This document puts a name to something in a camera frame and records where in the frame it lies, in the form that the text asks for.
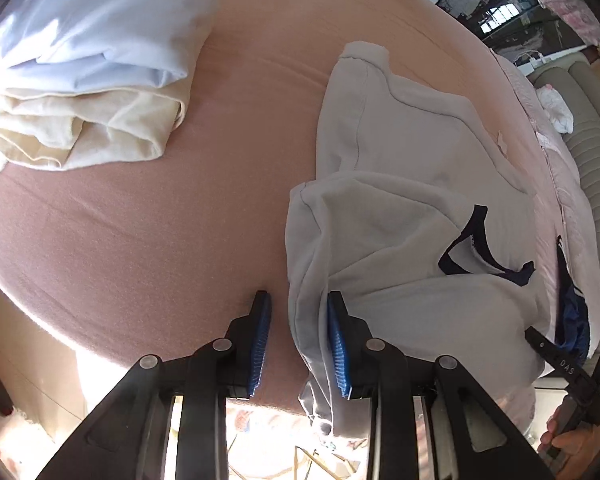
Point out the grey padded headboard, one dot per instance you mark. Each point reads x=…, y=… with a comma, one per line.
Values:
x=595, y=150

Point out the navy garment with white stripes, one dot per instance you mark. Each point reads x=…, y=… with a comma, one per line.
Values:
x=572, y=320

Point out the person's right hand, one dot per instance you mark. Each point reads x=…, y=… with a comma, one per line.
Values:
x=575, y=440

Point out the glass door wardrobe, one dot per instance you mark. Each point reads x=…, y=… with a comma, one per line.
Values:
x=505, y=0

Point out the white shirt with navy trim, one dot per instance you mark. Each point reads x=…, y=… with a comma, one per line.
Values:
x=405, y=185

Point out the white folded garment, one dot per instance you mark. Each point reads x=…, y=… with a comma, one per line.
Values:
x=95, y=20

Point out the cream folded cloth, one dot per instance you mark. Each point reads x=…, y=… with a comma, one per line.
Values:
x=105, y=130

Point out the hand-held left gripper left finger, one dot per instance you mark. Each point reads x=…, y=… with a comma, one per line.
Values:
x=260, y=350

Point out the pink sheet bed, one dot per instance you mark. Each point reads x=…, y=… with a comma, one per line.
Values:
x=180, y=235

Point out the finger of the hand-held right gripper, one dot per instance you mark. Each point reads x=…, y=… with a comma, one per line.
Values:
x=541, y=344

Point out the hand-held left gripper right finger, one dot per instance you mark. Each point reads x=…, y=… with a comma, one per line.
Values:
x=337, y=350

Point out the pink printed cloth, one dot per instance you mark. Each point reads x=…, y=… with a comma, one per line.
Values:
x=577, y=20

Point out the white plush toy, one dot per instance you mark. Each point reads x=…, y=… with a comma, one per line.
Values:
x=557, y=110

